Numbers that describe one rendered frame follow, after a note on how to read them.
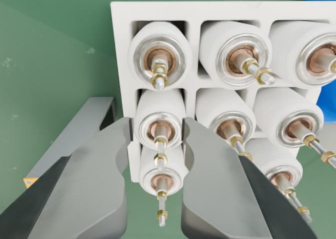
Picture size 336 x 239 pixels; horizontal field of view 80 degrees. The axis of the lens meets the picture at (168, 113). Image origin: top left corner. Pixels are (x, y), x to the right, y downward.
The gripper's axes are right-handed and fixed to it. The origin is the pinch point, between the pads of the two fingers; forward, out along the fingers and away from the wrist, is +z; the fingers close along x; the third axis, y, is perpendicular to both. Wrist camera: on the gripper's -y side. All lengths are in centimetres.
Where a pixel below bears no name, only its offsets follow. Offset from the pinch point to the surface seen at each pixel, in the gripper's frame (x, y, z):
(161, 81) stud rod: 0.2, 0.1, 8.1
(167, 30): 1.0, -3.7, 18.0
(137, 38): -3.1, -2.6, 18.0
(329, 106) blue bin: 44, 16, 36
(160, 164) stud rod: 0.0, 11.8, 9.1
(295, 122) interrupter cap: 22.8, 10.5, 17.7
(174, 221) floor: 5, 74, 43
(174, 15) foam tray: 2.2, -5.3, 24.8
